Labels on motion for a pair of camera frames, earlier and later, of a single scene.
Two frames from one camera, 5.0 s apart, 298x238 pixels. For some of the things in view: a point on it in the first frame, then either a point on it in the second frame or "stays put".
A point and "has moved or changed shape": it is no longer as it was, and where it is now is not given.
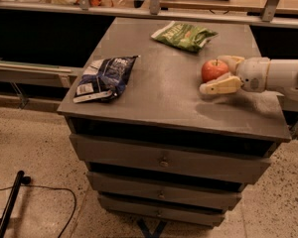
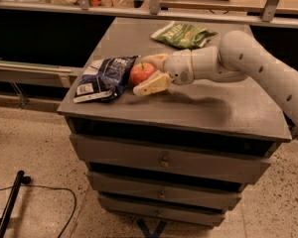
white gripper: [253, 72] to [179, 68]
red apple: [213, 68] has moved or changed shape
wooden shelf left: [34, 72] stays put
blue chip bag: [104, 79] stays put
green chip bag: [187, 37] stays put
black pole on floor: [3, 221] stays put
